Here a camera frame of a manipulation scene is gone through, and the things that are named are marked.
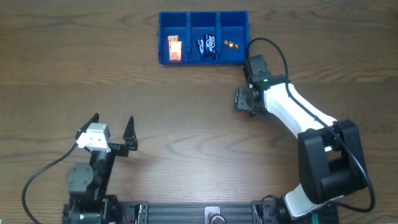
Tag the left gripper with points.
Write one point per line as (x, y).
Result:
(122, 148)

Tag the blue tray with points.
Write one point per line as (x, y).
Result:
(172, 23)

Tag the gold candy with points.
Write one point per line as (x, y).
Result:
(230, 44)

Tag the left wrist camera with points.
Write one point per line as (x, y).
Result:
(94, 137)

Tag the mounting rail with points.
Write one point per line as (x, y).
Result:
(177, 213)

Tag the orange candy box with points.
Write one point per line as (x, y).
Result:
(175, 53)
(173, 38)

